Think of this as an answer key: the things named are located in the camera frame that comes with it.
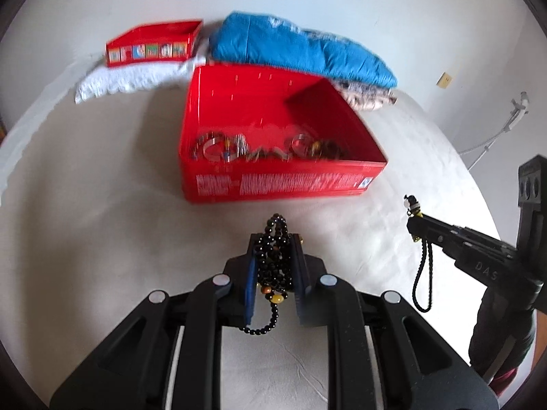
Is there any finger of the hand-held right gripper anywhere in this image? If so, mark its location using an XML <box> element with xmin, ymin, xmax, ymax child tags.
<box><xmin>406</xmin><ymin>215</ymin><xmax>518</xmax><ymax>265</ymax></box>

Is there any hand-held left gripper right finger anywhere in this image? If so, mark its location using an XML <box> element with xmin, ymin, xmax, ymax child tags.
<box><xmin>290</xmin><ymin>233</ymin><xmax>498</xmax><ymax>410</ymax></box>

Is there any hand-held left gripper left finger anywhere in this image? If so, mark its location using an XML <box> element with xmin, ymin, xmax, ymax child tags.
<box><xmin>49</xmin><ymin>233</ymin><xmax>268</xmax><ymax>410</ymax></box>

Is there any black bead necklace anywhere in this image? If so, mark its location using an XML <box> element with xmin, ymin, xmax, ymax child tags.
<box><xmin>238</xmin><ymin>214</ymin><xmax>304</xmax><ymax>336</ymax></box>

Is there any black cord bracelet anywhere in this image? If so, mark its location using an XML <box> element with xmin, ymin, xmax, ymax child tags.
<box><xmin>402</xmin><ymin>194</ymin><xmax>434</xmax><ymax>312</ymax></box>

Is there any silver chain jewelry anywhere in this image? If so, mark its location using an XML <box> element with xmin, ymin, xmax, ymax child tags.
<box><xmin>241</xmin><ymin>145</ymin><xmax>291</xmax><ymax>162</ymax></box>

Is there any brown bead bracelet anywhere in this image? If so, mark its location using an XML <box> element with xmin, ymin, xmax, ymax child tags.
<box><xmin>310</xmin><ymin>139</ymin><xmax>349</xmax><ymax>160</ymax></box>

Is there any red tin box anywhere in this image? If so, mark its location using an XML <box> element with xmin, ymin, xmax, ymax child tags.
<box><xmin>179</xmin><ymin>63</ymin><xmax>389</xmax><ymax>203</ymax></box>

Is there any person's right forearm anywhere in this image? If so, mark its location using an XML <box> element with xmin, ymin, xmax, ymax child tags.
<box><xmin>489</xmin><ymin>350</ymin><xmax>535</xmax><ymax>398</ymax></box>

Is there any clear glass bangle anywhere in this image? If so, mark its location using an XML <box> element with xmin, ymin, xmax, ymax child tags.
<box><xmin>285</xmin><ymin>134</ymin><xmax>312</xmax><ymax>156</ymax></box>

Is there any beige printed folded blanket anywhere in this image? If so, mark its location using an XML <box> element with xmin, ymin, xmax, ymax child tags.
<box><xmin>337</xmin><ymin>79</ymin><xmax>398</xmax><ymax>112</ymax></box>

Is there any blue quilted blanket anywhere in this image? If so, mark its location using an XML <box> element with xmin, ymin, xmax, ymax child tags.
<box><xmin>209</xmin><ymin>11</ymin><xmax>398</xmax><ymax>90</ymax></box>

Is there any white lace cloth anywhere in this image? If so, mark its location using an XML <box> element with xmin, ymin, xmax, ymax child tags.
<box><xmin>75</xmin><ymin>38</ymin><xmax>214</xmax><ymax>105</ymax></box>

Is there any small red box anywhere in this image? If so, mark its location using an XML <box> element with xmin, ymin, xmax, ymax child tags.
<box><xmin>105</xmin><ymin>19</ymin><xmax>203</xmax><ymax>68</ymax></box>

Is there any white wall cable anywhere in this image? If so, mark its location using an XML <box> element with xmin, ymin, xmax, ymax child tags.
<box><xmin>459</xmin><ymin>92</ymin><xmax>531</xmax><ymax>169</ymax></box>

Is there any colourful bead bracelet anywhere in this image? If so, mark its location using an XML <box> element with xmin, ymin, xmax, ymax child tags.
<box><xmin>222</xmin><ymin>134</ymin><xmax>249</xmax><ymax>161</ymax></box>

